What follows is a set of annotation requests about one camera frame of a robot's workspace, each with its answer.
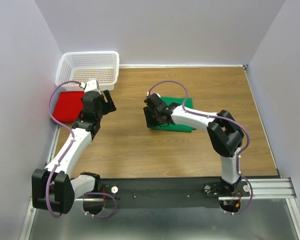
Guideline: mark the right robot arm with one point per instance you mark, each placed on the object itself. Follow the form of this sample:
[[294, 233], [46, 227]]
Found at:
[[225, 135]]

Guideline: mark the white plastic perforated basket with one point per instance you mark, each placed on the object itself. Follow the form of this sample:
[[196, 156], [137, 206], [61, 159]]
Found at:
[[83, 66]]

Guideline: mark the green t shirt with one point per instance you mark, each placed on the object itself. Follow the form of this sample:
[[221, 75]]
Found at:
[[175, 127]]

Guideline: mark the aluminium frame rail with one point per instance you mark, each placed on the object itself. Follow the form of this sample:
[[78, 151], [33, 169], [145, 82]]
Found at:
[[129, 150]]

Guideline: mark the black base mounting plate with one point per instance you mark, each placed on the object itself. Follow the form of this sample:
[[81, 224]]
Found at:
[[171, 192]]

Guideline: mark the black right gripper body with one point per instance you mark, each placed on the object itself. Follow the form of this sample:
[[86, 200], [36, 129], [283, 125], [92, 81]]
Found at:
[[151, 117]]

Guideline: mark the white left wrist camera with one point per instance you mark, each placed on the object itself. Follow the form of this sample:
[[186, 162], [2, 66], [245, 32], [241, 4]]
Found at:
[[90, 86]]

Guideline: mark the folded red t shirt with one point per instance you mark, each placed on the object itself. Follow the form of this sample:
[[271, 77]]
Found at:
[[68, 106]]

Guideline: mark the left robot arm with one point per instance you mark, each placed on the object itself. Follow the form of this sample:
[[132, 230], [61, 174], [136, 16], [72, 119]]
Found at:
[[52, 187]]

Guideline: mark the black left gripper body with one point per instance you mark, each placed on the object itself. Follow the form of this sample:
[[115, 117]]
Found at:
[[107, 107]]

